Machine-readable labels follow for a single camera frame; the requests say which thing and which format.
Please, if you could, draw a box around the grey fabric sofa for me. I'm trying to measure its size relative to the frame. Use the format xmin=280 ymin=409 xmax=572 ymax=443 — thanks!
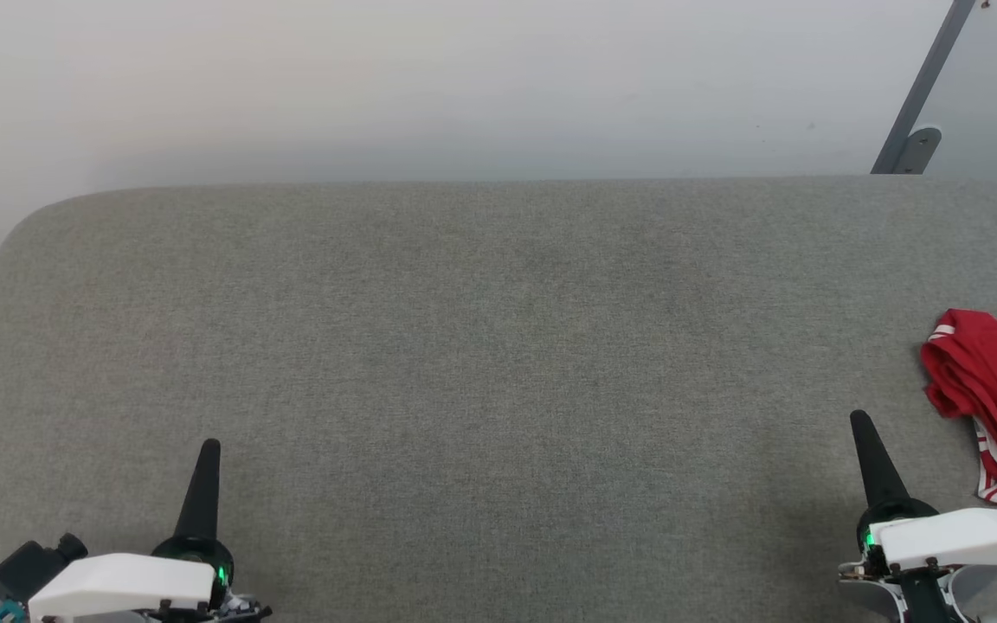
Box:
xmin=0 ymin=176 xmax=997 ymax=623

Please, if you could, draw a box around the grey slanted metal bar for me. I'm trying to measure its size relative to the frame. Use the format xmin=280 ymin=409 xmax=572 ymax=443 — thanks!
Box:
xmin=870 ymin=0 xmax=978 ymax=176

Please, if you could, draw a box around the red white sports shirt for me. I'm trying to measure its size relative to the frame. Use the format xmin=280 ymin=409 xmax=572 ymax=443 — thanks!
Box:
xmin=920 ymin=308 xmax=997 ymax=505

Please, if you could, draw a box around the grey metal bracket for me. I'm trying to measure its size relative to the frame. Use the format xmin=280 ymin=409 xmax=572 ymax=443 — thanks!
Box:
xmin=888 ymin=127 xmax=943 ymax=176

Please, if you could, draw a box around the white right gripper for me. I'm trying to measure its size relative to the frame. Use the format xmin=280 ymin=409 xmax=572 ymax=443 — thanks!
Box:
xmin=838 ymin=409 xmax=997 ymax=580

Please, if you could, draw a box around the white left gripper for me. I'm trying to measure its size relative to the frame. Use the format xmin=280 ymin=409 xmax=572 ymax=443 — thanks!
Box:
xmin=28 ymin=438 xmax=273 ymax=623

